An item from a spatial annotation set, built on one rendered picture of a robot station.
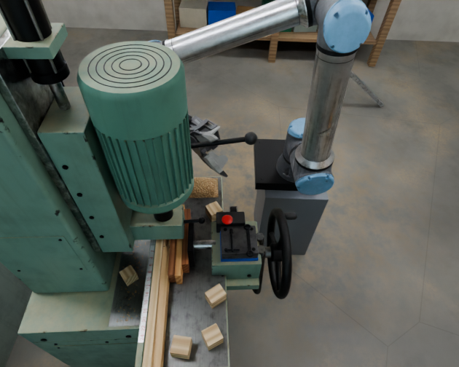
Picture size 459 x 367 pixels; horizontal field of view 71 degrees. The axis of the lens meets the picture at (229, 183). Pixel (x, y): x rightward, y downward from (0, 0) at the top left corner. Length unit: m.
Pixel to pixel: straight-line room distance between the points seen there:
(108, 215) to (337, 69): 0.72
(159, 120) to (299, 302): 1.53
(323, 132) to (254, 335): 1.11
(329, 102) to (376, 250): 1.32
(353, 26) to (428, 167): 2.06
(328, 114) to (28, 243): 0.91
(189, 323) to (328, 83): 0.77
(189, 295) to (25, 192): 0.47
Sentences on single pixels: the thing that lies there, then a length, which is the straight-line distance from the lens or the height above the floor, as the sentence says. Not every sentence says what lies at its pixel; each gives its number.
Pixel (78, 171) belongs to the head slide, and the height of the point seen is 1.29.
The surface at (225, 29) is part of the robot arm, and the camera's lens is 1.08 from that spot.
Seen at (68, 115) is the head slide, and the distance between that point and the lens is 0.66.
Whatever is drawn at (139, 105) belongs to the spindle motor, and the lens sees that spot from 0.53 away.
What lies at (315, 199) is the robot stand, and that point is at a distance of 1.59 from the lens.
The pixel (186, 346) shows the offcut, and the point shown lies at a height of 0.94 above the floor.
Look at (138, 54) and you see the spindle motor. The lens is 0.62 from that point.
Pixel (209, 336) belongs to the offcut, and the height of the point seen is 0.94.
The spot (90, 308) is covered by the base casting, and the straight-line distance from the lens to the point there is 1.08.
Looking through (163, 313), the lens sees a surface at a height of 0.94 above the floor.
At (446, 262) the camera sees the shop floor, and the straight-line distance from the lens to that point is 2.39.
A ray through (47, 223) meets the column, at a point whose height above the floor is 1.17.
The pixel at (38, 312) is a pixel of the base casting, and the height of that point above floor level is 0.80.
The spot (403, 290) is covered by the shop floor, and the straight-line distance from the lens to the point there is 2.16.
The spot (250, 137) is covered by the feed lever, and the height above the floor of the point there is 1.19.
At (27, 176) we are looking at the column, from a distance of 0.67.
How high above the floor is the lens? 1.76
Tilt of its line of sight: 50 degrees down
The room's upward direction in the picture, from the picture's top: 2 degrees clockwise
